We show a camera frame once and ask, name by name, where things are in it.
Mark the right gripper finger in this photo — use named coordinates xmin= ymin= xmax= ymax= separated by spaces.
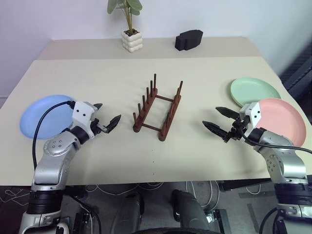
xmin=202 ymin=121 xmax=232 ymax=142
xmin=215 ymin=106 xmax=241 ymax=119

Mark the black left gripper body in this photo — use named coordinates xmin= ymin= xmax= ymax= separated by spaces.
xmin=90 ymin=117 xmax=110 ymax=135

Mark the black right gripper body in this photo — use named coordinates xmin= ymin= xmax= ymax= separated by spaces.
xmin=224 ymin=115 xmax=252 ymax=144

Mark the green plate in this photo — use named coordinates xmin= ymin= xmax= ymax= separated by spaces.
xmin=230 ymin=78 xmax=281 ymax=108

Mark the blue plate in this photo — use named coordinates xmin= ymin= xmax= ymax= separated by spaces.
xmin=19 ymin=94 xmax=77 ymax=140

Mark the red plate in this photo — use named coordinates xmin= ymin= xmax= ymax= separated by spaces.
xmin=253 ymin=97 xmax=307 ymax=148

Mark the brown wooden dish rack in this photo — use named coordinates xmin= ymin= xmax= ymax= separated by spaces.
xmin=133 ymin=73 xmax=184 ymax=142

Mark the white bubble plant pot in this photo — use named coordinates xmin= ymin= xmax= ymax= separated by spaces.
xmin=121 ymin=28 xmax=144 ymax=54

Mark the black foam block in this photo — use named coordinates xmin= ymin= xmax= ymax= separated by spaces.
xmin=175 ymin=29 xmax=204 ymax=52

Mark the dark rounded shape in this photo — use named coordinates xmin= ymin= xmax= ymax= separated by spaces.
xmin=170 ymin=189 xmax=211 ymax=232
xmin=114 ymin=191 xmax=145 ymax=234

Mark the green leafy plant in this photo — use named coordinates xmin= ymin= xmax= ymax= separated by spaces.
xmin=107 ymin=0 xmax=143 ymax=35

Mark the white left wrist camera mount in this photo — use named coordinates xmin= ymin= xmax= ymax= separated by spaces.
xmin=72 ymin=100 xmax=98 ymax=139

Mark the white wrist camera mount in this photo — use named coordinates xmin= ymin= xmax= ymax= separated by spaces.
xmin=239 ymin=102 xmax=263 ymax=139
xmin=72 ymin=100 xmax=98 ymax=139

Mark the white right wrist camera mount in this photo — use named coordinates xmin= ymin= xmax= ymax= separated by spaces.
xmin=239 ymin=102 xmax=263 ymax=139

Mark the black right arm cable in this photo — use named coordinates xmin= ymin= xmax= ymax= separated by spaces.
xmin=237 ymin=121 xmax=312 ymax=155

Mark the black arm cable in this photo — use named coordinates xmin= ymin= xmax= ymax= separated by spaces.
xmin=237 ymin=121 xmax=312 ymax=155
xmin=32 ymin=100 xmax=75 ymax=169

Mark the black table frame bar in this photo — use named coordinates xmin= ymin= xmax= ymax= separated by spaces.
xmin=217 ymin=178 xmax=278 ymax=194

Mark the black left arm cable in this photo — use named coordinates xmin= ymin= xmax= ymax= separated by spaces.
xmin=32 ymin=100 xmax=75 ymax=169

